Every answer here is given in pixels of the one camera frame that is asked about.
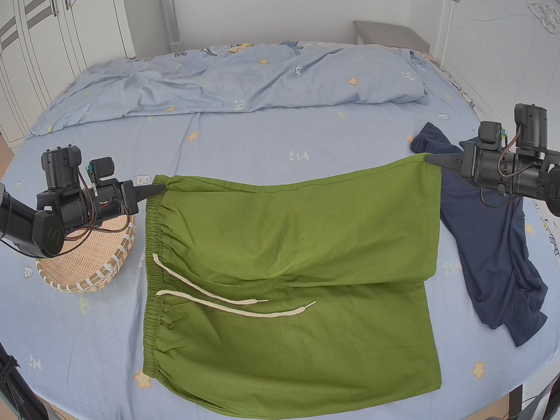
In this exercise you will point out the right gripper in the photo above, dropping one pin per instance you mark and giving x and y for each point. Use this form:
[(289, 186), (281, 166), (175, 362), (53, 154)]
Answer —
[(488, 169)]

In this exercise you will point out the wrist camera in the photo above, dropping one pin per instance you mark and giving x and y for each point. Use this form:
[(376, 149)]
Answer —
[(103, 171), (491, 134)]

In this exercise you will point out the green shorts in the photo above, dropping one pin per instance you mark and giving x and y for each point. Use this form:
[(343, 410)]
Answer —
[(297, 287)]

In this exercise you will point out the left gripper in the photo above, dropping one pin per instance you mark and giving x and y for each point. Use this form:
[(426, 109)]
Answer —
[(116, 199)]

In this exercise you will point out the white wardrobe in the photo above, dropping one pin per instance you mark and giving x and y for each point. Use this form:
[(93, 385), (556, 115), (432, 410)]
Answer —
[(65, 24)]

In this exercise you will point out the dark blue garment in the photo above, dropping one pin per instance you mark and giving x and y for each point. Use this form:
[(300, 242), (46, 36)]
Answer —
[(494, 269)]

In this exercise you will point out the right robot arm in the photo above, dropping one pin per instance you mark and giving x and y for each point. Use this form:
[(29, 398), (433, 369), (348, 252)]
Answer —
[(538, 177)]

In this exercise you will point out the grey wall pipe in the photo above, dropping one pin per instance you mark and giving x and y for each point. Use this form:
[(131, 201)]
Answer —
[(168, 7)]

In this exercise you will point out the bed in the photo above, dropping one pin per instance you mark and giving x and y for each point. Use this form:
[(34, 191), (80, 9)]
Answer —
[(280, 138)]

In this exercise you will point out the round woven basket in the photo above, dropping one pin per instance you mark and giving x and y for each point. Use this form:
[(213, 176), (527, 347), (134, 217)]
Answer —
[(96, 260)]

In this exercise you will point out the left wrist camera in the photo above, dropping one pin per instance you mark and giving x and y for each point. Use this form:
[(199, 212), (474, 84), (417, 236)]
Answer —
[(103, 171)]

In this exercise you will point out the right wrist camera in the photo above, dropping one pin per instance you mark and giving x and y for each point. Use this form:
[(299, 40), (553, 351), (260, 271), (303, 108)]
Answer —
[(491, 134)]

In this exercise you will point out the pale blue quilt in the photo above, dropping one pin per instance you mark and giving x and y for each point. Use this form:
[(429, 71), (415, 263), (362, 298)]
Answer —
[(262, 81)]

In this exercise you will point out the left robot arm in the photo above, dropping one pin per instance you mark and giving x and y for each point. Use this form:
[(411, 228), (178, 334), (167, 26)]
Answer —
[(48, 230)]

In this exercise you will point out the grey bedside table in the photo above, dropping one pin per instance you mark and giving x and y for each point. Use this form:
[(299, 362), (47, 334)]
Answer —
[(385, 33)]

